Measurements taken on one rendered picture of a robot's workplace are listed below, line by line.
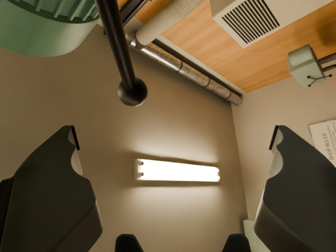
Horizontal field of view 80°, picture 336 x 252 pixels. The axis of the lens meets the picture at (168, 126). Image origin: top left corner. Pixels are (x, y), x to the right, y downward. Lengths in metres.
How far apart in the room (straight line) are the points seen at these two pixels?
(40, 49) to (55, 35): 0.03
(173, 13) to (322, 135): 2.27
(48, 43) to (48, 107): 1.34
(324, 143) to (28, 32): 3.03
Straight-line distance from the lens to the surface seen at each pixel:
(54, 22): 0.27
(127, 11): 1.97
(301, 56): 2.27
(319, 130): 3.12
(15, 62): 1.72
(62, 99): 1.68
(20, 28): 0.29
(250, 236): 3.12
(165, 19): 1.89
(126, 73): 0.20
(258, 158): 3.29
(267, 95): 3.45
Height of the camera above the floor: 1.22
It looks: 42 degrees up
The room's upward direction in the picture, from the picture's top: 110 degrees counter-clockwise
